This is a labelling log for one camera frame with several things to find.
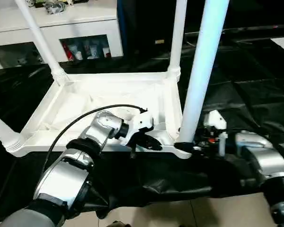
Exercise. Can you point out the blue white printed mug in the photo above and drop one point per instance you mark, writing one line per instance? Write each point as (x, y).
(92, 52)

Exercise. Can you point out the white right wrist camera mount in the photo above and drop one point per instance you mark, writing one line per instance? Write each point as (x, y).
(215, 118)

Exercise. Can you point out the white can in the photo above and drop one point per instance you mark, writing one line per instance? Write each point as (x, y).
(79, 55)

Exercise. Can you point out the small brown rounded object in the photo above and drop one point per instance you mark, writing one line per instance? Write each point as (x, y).
(119, 224)

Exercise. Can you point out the black backdrop cloth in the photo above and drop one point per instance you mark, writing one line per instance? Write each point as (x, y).
(251, 11)

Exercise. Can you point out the silver bowl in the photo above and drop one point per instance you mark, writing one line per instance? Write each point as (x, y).
(54, 7)

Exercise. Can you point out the red bottle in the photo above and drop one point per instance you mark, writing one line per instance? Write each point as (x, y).
(67, 50)

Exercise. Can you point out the white glass-door cabinet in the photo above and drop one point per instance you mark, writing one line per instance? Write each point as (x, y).
(85, 26)

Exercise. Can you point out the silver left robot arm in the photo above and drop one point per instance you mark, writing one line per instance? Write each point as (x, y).
(64, 179)

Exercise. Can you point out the small tan label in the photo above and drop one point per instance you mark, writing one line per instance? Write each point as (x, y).
(159, 41)

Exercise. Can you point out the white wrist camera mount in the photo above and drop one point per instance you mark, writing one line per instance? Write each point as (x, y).
(142, 119)
(215, 118)

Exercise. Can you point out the black mat cloth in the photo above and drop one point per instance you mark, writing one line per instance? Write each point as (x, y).
(251, 94)

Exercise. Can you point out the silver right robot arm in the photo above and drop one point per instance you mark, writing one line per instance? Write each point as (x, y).
(267, 160)

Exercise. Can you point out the white plastic table leg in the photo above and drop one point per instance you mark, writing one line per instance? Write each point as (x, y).
(203, 59)
(2, 130)
(177, 35)
(40, 40)

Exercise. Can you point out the white ceramic cup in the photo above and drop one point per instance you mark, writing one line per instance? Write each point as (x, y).
(106, 52)

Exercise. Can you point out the white plastic table top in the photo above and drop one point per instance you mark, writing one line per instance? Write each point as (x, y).
(109, 94)

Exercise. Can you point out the dark blue vertical panel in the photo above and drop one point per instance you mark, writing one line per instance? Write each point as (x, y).
(122, 23)

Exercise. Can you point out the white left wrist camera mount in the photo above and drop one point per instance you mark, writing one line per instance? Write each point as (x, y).
(142, 119)

